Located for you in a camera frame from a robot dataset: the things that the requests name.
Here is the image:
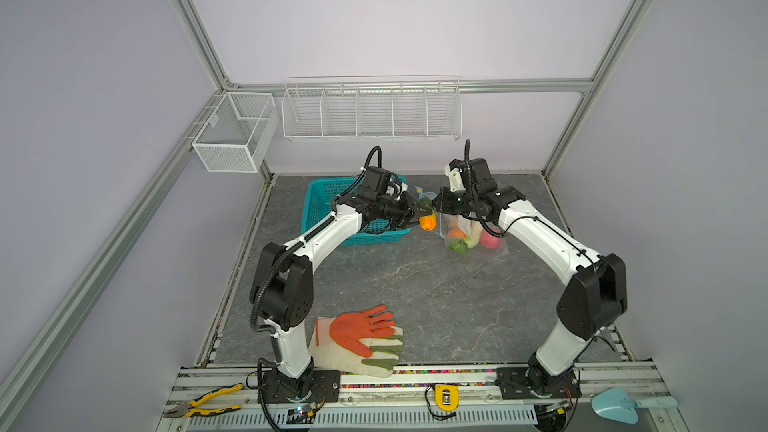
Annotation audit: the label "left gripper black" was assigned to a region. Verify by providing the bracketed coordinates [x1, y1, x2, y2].
[376, 191, 433, 231]

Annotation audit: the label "small orange toy carrot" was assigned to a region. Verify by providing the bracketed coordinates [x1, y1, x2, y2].
[447, 228, 467, 240]

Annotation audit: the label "clear zip top bag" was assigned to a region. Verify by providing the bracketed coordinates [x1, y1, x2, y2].
[416, 187, 509, 260]

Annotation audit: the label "teal plastic basket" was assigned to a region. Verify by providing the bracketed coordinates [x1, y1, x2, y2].
[301, 175, 414, 247]

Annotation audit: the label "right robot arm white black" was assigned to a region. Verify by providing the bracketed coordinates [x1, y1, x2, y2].
[434, 140, 628, 398]

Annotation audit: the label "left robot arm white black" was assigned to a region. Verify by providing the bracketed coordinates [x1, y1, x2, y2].
[249, 146, 420, 401]

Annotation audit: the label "green striped work glove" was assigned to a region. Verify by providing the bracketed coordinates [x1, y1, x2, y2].
[309, 323, 404, 378]

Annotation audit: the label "white mesh box basket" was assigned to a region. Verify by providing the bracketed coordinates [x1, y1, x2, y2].
[192, 92, 279, 174]

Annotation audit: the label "yellow tape measure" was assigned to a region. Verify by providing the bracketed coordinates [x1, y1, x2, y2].
[424, 384, 460, 421]

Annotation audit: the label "teal plastic scoop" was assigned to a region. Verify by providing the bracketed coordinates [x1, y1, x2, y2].
[590, 387, 678, 425]

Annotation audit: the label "yellow black pliers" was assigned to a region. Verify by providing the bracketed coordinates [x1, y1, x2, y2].
[162, 383, 244, 418]

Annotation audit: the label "white wire shelf basket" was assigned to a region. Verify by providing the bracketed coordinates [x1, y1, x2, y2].
[282, 75, 463, 141]

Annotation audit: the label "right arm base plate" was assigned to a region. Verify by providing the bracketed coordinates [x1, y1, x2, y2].
[494, 366, 582, 400]

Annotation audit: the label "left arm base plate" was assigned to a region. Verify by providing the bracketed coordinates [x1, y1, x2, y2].
[257, 369, 341, 404]

